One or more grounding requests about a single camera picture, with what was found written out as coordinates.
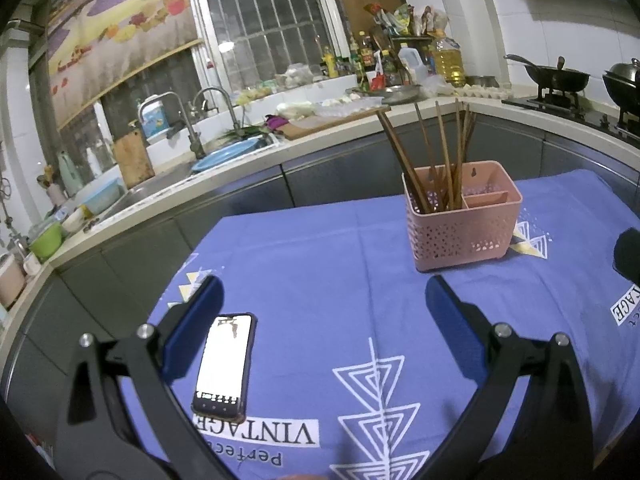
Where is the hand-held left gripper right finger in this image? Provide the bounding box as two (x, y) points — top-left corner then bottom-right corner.
(425, 275), (596, 480)

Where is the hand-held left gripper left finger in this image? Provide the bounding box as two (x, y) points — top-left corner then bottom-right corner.
(55, 275), (236, 480)

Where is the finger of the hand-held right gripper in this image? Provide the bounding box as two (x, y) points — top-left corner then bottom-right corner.
(612, 227), (640, 286)

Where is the pink perforated utensil basket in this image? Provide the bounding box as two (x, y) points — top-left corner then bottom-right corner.
(402, 160), (524, 273)

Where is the bundle of brown chopsticks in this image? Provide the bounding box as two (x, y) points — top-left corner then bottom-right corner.
(376, 99), (480, 215)

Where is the black smartphone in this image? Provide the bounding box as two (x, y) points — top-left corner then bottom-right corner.
(191, 312), (258, 423)

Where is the blue printed tablecloth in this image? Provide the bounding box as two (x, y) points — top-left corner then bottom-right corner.
(120, 169), (640, 480)

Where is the black gas stove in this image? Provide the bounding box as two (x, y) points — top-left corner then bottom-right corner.
(501, 91), (640, 141)

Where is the teal plastic basket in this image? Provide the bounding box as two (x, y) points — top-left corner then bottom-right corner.
(80, 180), (126, 215)

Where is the blue plastic basin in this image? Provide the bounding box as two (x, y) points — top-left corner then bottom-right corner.
(191, 139), (261, 173)

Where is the green bowl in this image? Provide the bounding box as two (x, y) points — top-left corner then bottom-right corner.
(29, 222), (66, 262)

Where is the black wok with lid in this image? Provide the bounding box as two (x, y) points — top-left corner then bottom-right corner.
(602, 57), (640, 111)

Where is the upright wooden cutting board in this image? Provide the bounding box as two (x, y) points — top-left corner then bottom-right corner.
(112, 129), (156, 190)

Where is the grey kitchen counter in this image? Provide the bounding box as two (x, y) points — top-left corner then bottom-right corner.
(0, 95), (640, 411)

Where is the black open wok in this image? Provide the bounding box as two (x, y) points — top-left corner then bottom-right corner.
(504, 54), (591, 92)

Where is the square steel faucet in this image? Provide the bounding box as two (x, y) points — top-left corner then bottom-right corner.
(137, 91), (206, 161)

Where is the pink pot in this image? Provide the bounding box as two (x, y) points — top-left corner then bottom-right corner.
(0, 252), (26, 311)

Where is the pale green bottle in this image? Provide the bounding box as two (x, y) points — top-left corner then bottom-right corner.
(57, 151), (83, 197)

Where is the blue white box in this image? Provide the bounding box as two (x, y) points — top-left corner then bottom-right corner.
(141, 100), (168, 136)

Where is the egg tray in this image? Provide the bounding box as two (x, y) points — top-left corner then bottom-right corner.
(452, 84), (515, 101)

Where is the curved steel faucet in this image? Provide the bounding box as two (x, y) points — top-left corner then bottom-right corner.
(190, 86), (243, 133)

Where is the flat wooden chopping board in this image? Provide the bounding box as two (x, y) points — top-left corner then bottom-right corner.
(280, 104), (392, 141)

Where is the metal bowl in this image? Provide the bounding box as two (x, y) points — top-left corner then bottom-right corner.
(350, 84), (422, 106)

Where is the white plastic tray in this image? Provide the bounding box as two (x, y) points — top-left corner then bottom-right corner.
(240, 77), (361, 111)

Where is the yellow cooking oil bottle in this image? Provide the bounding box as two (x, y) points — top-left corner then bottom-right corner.
(431, 29), (467, 88)

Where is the white plastic jug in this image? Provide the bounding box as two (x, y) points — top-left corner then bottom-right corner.
(397, 44), (423, 83)

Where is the row of condiment bottles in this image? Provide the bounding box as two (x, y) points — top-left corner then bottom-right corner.
(320, 30), (401, 91)

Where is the pile of food packets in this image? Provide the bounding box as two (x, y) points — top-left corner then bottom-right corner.
(362, 2), (448, 38)

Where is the barred window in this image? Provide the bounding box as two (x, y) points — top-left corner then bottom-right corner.
(187, 0), (346, 101)

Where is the fruit print roller blind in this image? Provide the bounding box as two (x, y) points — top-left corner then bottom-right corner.
(45, 0), (203, 131)

